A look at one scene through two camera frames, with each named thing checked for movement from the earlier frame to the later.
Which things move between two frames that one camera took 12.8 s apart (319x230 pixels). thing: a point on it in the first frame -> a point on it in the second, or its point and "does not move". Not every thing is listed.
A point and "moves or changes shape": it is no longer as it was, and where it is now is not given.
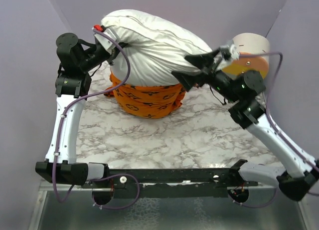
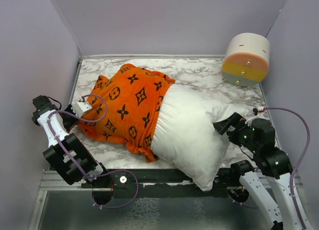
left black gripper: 114,51 -> 68,125
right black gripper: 202,61 -> 237,120
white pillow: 157,48 -> 186,140
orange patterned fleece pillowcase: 149,102 moves or changes shape
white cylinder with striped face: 253,51 does not move
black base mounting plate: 174,183 does not move
